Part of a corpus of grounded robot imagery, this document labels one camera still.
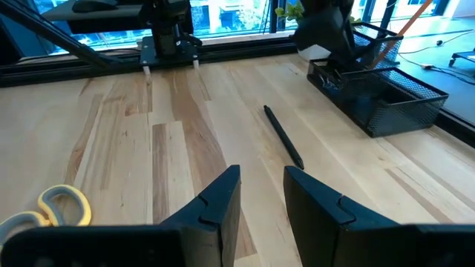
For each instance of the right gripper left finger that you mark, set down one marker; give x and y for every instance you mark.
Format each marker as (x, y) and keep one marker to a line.
(219, 207)

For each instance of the black mesh desk organizer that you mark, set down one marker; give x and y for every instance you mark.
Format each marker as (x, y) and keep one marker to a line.
(408, 107)

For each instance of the black binder clip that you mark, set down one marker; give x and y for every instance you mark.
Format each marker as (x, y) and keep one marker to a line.
(328, 81)

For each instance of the black wheeled base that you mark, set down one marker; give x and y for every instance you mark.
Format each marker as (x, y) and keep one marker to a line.
(464, 55)

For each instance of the green plant in white pot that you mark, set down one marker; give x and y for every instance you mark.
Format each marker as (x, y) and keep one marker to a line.
(313, 53)

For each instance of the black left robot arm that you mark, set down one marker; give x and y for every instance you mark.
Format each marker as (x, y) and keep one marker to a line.
(167, 29)

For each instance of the black pen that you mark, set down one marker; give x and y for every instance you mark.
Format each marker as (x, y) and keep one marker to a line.
(284, 137)

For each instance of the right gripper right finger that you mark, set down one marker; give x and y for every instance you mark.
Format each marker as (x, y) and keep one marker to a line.
(315, 222)

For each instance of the grey computer desk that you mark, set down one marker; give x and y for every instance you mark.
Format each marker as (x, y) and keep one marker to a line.
(74, 15)

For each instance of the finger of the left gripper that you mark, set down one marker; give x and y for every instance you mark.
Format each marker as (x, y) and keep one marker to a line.
(341, 41)
(311, 35)

